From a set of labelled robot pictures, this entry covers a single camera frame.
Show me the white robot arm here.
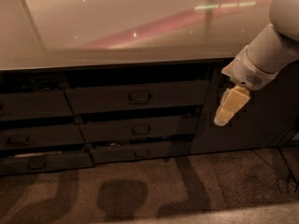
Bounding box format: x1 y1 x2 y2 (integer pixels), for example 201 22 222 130
214 0 299 126

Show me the dark cabinet door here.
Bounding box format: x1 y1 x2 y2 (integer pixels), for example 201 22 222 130
191 63 299 154

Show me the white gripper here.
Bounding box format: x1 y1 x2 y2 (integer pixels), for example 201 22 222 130
214 47 278 127

